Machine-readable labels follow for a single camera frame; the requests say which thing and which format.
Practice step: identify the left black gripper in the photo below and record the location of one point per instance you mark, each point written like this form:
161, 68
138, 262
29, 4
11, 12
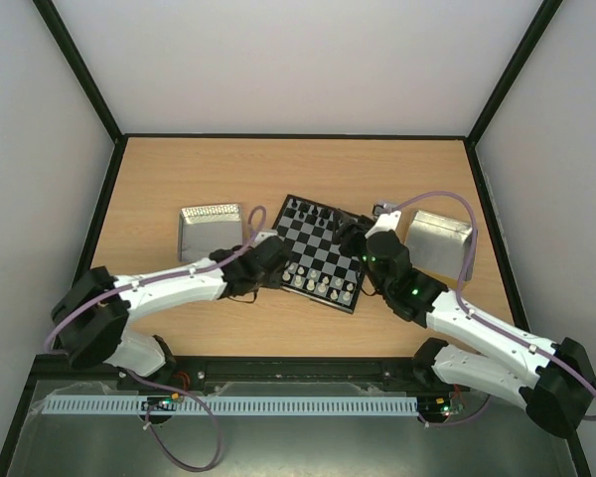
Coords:
274, 280

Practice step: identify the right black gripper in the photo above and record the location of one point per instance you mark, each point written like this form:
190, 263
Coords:
351, 238

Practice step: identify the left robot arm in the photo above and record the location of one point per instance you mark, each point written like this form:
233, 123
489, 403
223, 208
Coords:
93, 321

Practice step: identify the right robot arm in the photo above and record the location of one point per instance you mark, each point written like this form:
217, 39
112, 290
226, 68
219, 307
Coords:
554, 383

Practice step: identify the black white chessboard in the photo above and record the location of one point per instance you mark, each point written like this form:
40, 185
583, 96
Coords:
306, 227

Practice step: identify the left metal tray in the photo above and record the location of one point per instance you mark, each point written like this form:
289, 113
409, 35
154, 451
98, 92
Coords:
205, 228

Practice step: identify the metal tray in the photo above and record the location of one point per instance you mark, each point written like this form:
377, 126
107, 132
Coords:
205, 228
438, 245

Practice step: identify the right metal tray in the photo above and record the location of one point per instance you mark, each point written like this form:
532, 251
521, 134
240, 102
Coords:
438, 245

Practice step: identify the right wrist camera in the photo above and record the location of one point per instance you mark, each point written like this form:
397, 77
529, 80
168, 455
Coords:
385, 213

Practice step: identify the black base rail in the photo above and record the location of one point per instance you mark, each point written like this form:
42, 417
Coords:
205, 374

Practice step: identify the light blue cable duct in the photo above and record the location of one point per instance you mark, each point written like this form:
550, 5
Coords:
233, 406

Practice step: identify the black metal frame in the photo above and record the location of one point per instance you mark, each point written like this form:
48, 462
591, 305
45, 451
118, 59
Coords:
538, 25

